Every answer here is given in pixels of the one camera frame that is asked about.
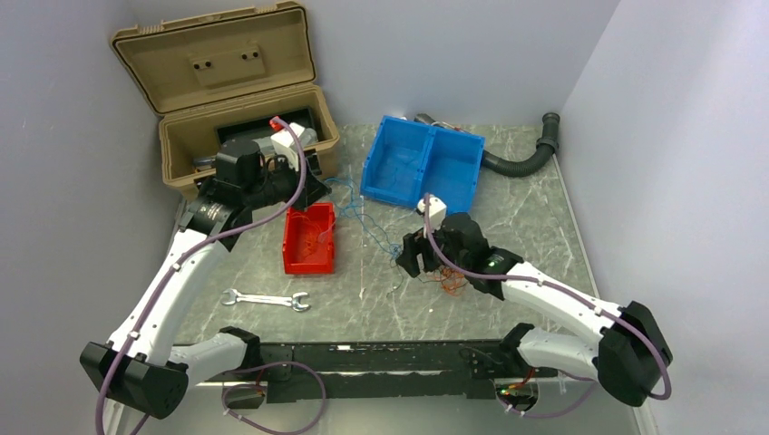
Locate grey corrugated hose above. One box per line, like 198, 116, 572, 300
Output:
414, 111, 561, 179

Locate grey case in toolbox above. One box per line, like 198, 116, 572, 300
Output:
255, 123, 318, 153

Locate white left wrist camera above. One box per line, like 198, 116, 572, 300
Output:
269, 119, 317, 171

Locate red plastic bin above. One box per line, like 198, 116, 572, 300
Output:
282, 202, 336, 276

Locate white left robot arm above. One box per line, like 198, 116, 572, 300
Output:
80, 140, 329, 433

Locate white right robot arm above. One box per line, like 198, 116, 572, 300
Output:
396, 213, 673, 407

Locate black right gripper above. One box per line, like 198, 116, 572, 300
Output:
396, 215, 470, 277

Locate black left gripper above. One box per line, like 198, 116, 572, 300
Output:
243, 150, 331, 212

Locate orange blue black wires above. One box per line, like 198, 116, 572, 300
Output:
324, 177, 470, 298

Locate blue wires in blue bin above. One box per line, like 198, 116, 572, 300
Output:
381, 152, 422, 190

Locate orange wires in red bin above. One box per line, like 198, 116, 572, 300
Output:
294, 213, 333, 262

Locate yellow black tool in toolbox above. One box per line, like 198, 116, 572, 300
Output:
192, 156, 216, 172

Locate silver open-end wrench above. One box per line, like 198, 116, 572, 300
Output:
220, 288, 311, 313

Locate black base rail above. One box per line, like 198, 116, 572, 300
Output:
213, 340, 556, 404

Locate blue plastic divided bin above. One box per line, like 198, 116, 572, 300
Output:
360, 116, 485, 214

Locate tan plastic toolbox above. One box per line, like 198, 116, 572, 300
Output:
111, 1, 340, 201

